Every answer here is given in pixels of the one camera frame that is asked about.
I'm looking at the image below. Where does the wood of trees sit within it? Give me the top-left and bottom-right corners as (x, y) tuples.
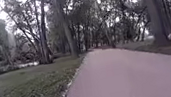
(0, 0), (171, 76)

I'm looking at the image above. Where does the pinkish grey paved path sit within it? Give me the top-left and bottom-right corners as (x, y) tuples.
(41, 36), (171, 97)

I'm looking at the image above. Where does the grass lawn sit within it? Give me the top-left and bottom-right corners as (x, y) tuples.
(0, 52), (95, 97)

